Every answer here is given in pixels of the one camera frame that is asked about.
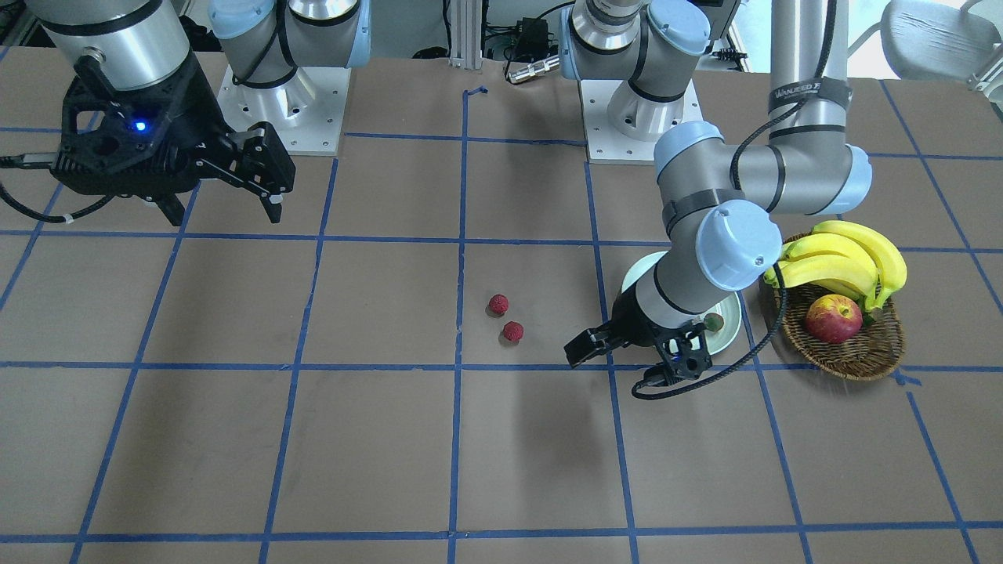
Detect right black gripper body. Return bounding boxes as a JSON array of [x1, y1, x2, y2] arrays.
[[49, 60, 236, 197]]

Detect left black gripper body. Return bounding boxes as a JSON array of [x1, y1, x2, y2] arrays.
[[608, 294, 712, 385]]

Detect red strawberry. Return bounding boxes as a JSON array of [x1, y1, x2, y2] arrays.
[[487, 294, 509, 316], [702, 312, 725, 333], [502, 321, 524, 344]]

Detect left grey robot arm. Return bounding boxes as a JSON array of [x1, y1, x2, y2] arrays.
[[561, 1, 873, 386]]

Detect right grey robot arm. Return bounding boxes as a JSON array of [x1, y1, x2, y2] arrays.
[[2, 1, 371, 227]]

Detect light green plate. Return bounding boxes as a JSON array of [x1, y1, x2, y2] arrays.
[[620, 251, 743, 356]]

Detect red apple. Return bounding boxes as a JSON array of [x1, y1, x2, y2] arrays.
[[805, 294, 863, 344]]

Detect yellow banana bunch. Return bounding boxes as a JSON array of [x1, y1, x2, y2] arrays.
[[764, 220, 907, 313]]

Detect brown wicker basket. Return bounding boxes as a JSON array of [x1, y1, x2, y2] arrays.
[[762, 278, 906, 381]]

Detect silver cylindrical connector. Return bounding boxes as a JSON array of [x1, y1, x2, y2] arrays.
[[505, 55, 561, 85]]

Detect grey chair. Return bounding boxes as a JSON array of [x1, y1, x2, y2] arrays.
[[848, 1, 1002, 93]]

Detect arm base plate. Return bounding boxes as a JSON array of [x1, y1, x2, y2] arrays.
[[216, 67, 353, 157], [579, 80, 703, 165]]

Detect aluminium profile post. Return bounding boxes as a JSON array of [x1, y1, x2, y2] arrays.
[[447, 0, 486, 74]]

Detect black cables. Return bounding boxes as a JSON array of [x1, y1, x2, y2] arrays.
[[482, 12, 561, 63]]

